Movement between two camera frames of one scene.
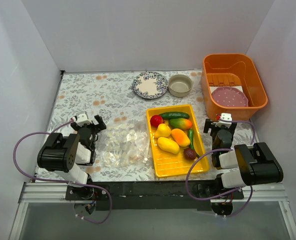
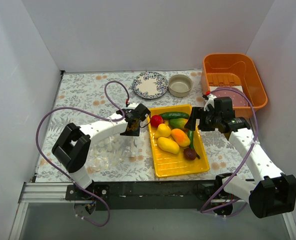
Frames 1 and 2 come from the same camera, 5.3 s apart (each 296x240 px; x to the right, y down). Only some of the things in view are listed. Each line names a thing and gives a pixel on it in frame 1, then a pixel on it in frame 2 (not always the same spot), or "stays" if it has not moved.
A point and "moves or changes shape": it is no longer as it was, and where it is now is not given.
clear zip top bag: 123,145 moves or changes shape
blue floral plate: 150,85 stays
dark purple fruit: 190,153 stays
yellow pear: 163,131 stays
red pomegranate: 156,120 stays
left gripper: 88,125 to 131,130
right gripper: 210,125 to 201,120
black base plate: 153,195 stays
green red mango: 181,123 stays
